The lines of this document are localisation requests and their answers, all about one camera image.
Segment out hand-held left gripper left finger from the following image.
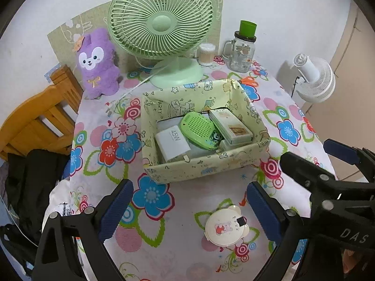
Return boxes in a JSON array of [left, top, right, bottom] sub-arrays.
[[35, 178, 135, 281]]

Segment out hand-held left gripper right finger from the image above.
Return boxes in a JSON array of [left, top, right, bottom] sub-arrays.
[[246, 181, 314, 281]]

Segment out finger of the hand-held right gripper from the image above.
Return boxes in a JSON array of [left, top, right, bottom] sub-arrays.
[[323, 138, 375, 182], [279, 151, 375, 203]]

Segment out bear shaped compact case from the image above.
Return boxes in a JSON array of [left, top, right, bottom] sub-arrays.
[[204, 205, 249, 247]]

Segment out yellow cartoon storage box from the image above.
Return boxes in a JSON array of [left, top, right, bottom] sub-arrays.
[[141, 78, 271, 185]]

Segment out long white box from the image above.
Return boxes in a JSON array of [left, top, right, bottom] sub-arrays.
[[209, 108, 253, 145]]

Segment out large white charger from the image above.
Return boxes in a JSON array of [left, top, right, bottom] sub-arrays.
[[155, 125, 192, 163]]

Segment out green oval perforated case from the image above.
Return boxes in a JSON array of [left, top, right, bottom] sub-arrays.
[[180, 111, 224, 150]]

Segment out beige door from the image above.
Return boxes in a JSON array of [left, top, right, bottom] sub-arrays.
[[305, 0, 375, 182]]

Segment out floral tablecloth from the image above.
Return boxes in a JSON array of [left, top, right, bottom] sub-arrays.
[[69, 54, 337, 281]]

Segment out white circulator fan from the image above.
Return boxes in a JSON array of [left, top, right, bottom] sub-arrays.
[[293, 53, 336, 104]]

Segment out black clothing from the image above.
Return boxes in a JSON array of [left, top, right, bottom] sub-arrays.
[[0, 149, 71, 270]]

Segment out wooden chair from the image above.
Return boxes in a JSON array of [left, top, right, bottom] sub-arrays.
[[0, 64, 84, 161]]

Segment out glass jar mug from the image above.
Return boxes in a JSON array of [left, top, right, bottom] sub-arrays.
[[223, 33, 257, 73]]

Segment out purple plush toy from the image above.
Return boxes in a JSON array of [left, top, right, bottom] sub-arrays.
[[77, 28, 124, 99]]

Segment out cotton swab container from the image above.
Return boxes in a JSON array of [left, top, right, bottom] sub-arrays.
[[198, 43, 216, 66]]

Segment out green plastic cup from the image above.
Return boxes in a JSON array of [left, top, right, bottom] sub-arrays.
[[239, 20, 258, 38]]

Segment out cartoon printed cardboard sheet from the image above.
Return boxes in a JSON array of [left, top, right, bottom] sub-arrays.
[[209, 0, 226, 56], [47, 1, 113, 74]]

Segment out green desk fan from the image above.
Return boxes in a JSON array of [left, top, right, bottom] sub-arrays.
[[107, 0, 214, 88]]

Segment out black fan cable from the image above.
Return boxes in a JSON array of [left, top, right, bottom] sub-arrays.
[[290, 76, 301, 97]]

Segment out orange handled scissors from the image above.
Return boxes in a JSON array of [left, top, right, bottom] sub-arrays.
[[239, 76, 260, 88]]

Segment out white fan power cable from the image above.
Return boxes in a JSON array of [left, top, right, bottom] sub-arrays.
[[107, 55, 156, 113]]

